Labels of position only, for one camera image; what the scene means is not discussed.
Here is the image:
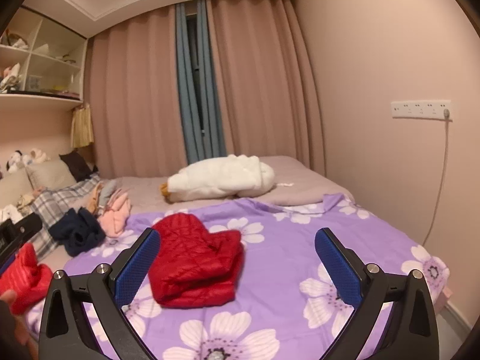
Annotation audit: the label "navy blue garment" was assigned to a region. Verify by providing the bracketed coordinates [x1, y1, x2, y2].
[49, 207, 106, 257]

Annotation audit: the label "blue-grey curtain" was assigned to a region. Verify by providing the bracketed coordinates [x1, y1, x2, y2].
[175, 0, 226, 164]

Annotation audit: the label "white wall socket strip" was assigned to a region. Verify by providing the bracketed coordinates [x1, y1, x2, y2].
[391, 100, 452, 121]

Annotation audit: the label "red puffer jacket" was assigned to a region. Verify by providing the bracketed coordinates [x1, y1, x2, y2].
[1, 242, 53, 315]
[148, 213, 245, 309]

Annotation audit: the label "pink curtain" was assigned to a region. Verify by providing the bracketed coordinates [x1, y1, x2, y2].
[85, 0, 325, 178]

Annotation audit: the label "white printed t-shirt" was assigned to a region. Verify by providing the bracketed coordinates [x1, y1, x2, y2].
[0, 194, 35, 224]

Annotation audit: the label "white plush goose toy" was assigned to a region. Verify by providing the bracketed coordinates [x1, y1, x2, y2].
[160, 154, 275, 203]

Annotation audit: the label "yellow hanging fabric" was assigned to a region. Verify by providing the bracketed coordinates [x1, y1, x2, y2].
[71, 104, 95, 149]

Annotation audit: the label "white charging cable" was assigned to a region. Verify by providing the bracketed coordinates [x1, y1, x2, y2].
[421, 109, 451, 247]

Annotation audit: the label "person's left hand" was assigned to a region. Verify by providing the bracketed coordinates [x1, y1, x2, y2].
[1, 289, 38, 359]

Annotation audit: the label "pink folded garment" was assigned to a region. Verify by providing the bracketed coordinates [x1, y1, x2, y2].
[98, 189, 131, 238]

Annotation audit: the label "purple floral bed sheet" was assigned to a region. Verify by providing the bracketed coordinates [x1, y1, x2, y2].
[28, 193, 451, 360]

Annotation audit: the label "beige pillow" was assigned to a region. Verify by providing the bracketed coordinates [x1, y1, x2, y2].
[0, 159, 77, 208]

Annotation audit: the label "grey plaid blanket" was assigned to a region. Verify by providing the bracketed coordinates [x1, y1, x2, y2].
[30, 173, 101, 261]

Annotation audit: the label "white wall shelf unit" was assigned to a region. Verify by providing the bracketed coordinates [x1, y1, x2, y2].
[1, 7, 87, 111]

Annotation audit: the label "dark brown cushion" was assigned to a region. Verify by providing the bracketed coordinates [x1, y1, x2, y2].
[59, 150, 98, 182]

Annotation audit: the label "small plush toys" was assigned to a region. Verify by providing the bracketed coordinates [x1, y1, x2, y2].
[6, 148, 50, 173]

